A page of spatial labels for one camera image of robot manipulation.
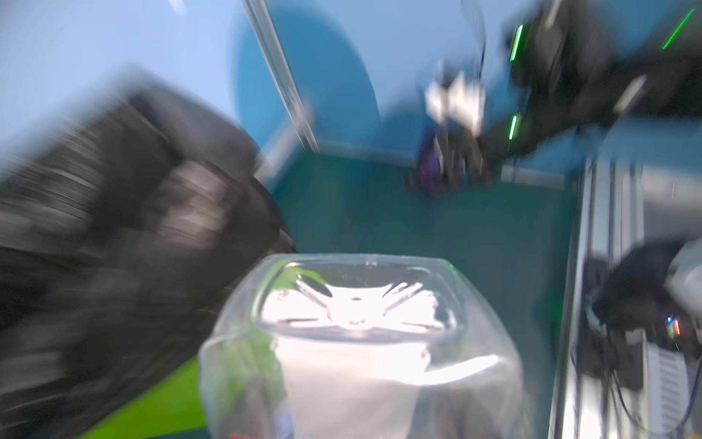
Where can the green label square bottle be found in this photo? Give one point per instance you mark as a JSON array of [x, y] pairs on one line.
[[359, 346]]

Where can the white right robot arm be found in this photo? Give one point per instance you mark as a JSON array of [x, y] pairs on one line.
[[570, 76]]

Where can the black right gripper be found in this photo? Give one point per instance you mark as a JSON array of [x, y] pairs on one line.
[[473, 166]]

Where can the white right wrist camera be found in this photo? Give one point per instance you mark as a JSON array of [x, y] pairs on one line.
[[461, 100]]

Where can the aluminium frame rail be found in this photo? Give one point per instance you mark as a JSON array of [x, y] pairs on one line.
[[296, 133]]

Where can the green plastic bin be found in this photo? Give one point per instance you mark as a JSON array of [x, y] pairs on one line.
[[170, 407]]

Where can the black bin liner bag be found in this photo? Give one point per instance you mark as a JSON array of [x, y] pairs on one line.
[[122, 236]]

